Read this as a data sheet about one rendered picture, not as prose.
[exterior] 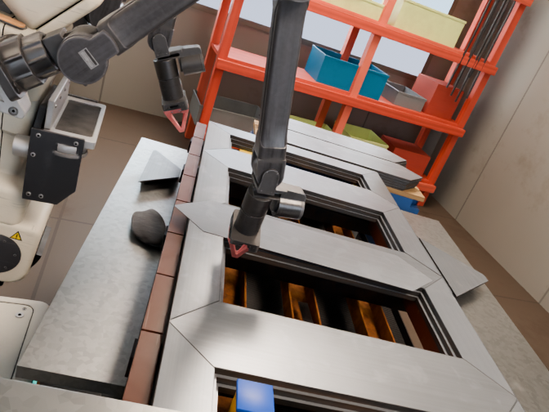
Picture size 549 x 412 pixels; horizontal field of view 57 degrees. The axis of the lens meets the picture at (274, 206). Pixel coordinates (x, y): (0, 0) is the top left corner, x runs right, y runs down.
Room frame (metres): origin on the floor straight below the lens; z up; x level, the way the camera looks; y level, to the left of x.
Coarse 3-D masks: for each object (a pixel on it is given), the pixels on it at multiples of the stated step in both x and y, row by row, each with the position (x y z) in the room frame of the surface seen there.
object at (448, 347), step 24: (240, 144) 1.86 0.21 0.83; (312, 168) 1.91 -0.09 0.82; (336, 168) 1.95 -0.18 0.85; (312, 192) 1.59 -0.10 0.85; (360, 216) 1.62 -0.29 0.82; (384, 216) 1.62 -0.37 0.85; (360, 240) 1.35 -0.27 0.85; (288, 264) 1.12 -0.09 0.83; (312, 264) 1.14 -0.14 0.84; (384, 288) 1.18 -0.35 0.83; (432, 312) 1.12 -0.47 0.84; (432, 336) 1.06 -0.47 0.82; (216, 384) 0.65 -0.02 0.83; (288, 384) 0.69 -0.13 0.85; (216, 408) 0.60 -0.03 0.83; (312, 408) 0.68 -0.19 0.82; (336, 408) 0.70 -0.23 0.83; (360, 408) 0.71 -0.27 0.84; (384, 408) 0.73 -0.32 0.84; (408, 408) 0.73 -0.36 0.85
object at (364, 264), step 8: (352, 248) 1.29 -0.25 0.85; (360, 248) 1.30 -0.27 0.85; (368, 248) 1.32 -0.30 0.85; (352, 256) 1.24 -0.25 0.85; (360, 256) 1.25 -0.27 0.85; (368, 256) 1.27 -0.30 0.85; (360, 264) 1.21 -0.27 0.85; (368, 264) 1.22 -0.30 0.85; (376, 264) 1.24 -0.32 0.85; (360, 272) 1.16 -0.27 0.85; (368, 272) 1.18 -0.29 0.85; (376, 272) 1.19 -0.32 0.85; (376, 280) 1.15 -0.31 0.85
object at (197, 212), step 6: (192, 204) 1.19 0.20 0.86; (198, 204) 1.20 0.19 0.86; (204, 204) 1.21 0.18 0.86; (186, 210) 1.14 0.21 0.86; (192, 210) 1.15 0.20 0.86; (198, 210) 1.17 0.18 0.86; (204, 210) 1.18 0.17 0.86; (186, 216) 1.12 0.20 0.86; (192, 216) 1.13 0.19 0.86; (198, 216) 1.14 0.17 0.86; (204, 216) 1.15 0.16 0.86; (198, 222) 1.10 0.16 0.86; (204, 222) 1.12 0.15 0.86; (204, 228) 1.09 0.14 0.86
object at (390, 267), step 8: (376, 256) 1.29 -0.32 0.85; (384, 256) 1.31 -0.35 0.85; (392, 256) 1.33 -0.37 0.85; (384, 264) 1.26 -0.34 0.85; (392, 264) 1.28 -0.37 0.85; (384, 272) 1.21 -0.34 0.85; (392, 272) 1.23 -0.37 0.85; (400, 272) 1.25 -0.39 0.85; (384, 280) 1.17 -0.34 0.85; (392, 280) 1.18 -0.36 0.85; (400, 280) 1.20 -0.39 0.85; (408, 288) 1.18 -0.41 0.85
